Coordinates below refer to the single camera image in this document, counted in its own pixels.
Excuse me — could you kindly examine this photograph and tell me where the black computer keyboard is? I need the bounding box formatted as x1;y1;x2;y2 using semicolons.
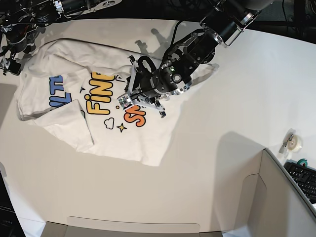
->
284;162;316;204

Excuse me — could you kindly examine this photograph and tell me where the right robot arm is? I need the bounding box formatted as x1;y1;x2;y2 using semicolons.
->
0;0;121;76

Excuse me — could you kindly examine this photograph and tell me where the clear tape dispenser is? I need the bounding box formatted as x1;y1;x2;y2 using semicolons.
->
279;128;303;159

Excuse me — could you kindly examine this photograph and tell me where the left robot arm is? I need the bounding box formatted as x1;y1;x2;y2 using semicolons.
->
118;0;272;117

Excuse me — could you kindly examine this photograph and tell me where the grey partition panel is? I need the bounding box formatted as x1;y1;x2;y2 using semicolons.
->
41;149;316;237

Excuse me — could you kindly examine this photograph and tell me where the green tape roll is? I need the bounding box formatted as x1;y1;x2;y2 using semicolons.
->
297;158;308;167

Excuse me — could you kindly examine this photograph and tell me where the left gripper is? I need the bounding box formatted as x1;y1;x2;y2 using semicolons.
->
125;55;166;118

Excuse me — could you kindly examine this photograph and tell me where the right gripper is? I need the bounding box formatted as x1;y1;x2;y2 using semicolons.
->
0;48;21;76

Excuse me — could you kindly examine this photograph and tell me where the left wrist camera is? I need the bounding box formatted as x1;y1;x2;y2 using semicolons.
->
117;93;135;111

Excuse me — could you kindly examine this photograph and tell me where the white printed t-shirt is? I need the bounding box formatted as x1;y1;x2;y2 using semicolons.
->
14;39;218;166

